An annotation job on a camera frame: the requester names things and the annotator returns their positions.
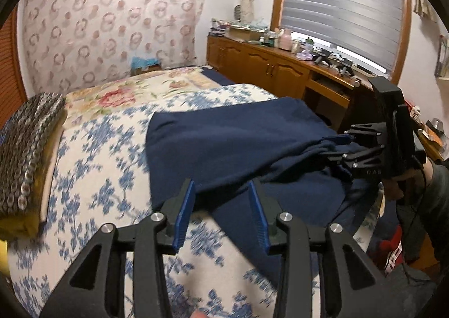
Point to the bed with floral blue cover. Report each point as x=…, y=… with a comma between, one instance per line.
x=105, y=163

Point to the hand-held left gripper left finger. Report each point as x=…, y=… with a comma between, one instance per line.
x=183, y=216

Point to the dark patterned pillow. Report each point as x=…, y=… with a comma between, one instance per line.
x=28, y=142

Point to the wooden cabinet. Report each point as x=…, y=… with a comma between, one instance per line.
x=252, y=58

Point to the pink bottle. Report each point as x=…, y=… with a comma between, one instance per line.
x=286, y=39

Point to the red cloth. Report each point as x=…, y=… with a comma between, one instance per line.
x=391, y=251

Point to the wall calendar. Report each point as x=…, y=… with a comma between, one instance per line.
x=442, y=58

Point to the blue cloth bundle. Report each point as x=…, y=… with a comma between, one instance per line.
x=145, y=62

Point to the navy t-shirt with orange print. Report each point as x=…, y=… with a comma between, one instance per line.
x=228, y=135

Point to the person's right hand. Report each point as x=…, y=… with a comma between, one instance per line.
x=392, y=187

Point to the wooden louvred door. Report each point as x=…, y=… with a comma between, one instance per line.
x=8, y=75

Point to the black device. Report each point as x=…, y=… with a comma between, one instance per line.
x=345, y=67
x=324, y=57

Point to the wall hanging cloth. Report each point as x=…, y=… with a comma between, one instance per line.
x=424, y=5

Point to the purple soft item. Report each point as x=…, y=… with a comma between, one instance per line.
x=304, y=55

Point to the cardboard box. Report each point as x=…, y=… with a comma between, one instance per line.
x=245, y=33

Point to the navy bedsheet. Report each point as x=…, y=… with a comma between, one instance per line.
x=215, y=76

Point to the person's grey garment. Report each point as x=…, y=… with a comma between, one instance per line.
x=403, y=290

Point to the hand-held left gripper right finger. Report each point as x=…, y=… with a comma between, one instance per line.
x=259, y=216

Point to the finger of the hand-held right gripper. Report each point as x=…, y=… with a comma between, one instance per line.
x=345, y=139
x=350, y=159

